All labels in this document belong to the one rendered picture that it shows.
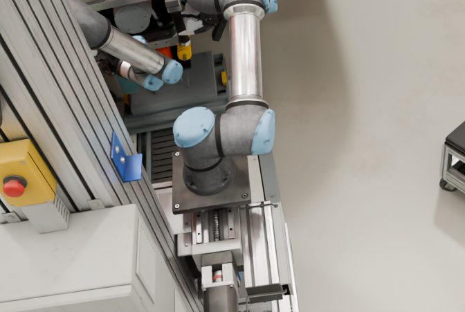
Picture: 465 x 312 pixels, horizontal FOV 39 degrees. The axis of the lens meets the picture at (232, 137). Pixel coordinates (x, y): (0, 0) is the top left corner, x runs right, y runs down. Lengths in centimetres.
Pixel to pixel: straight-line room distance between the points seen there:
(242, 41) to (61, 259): 78
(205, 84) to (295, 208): 72
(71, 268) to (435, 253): 165
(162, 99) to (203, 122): 132
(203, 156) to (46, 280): 60
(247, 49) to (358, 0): 198
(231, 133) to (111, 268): 56
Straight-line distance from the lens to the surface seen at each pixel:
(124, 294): 123
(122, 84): 266
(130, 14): 241
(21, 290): 132
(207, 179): 178
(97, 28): 180
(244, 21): 180
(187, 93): 298
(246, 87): 172
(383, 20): 354
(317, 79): 324
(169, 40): 267
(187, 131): 168
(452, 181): 268
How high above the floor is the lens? 225
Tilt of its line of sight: 48 degrees down
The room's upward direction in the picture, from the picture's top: 15 degrees counter-clockwise
